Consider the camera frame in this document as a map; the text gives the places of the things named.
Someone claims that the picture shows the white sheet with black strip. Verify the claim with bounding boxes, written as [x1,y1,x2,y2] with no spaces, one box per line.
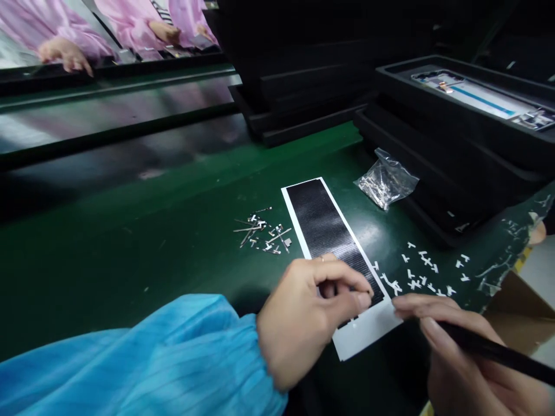
[280,176,405,363]

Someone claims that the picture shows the conveyor belt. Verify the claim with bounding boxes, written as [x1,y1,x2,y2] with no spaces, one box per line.
[0,62,245,183]

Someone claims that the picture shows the scattered white backing paper pieces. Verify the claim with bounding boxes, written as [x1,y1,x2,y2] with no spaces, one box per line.
[372,240,472,300]

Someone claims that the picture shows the silver phone frame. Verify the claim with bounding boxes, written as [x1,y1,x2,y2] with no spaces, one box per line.
[410,70,555,132]

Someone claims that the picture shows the cardboard box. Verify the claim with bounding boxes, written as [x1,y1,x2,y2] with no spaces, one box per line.
[482,268,555,370]

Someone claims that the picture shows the person's right index finger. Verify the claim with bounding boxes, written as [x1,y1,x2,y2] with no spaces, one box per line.
[392,294,486,324]

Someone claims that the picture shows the black tweezers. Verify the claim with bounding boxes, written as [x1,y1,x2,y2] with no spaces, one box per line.
[433,320,555,387]

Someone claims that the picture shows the person's left thumb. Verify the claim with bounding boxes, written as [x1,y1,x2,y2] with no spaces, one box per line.
[319,294,373,330]

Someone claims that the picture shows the stack of black foam trays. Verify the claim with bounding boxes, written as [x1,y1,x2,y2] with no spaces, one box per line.
[216,0,379,149]

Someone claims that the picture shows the pile of small metal parts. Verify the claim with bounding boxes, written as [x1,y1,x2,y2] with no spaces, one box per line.
[233,207,297,257]

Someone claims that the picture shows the person's right thumb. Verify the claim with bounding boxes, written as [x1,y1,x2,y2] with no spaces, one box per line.
[419,317,467,382]

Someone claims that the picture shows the clear bag of metal parts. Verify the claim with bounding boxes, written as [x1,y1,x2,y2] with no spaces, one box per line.
[353,147,421,212]

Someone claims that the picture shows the person's right hand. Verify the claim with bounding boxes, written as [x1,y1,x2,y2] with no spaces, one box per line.
[392,294,555,416]

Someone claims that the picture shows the person's left index finger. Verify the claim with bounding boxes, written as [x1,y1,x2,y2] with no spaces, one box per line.
[299,258,375,298]

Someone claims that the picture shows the person's left hand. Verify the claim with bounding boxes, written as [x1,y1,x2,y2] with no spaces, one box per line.
[256,253,376,393]

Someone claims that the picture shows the white sticker scraps on table edge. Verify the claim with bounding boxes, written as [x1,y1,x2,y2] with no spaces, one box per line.
[475,190,555,300]

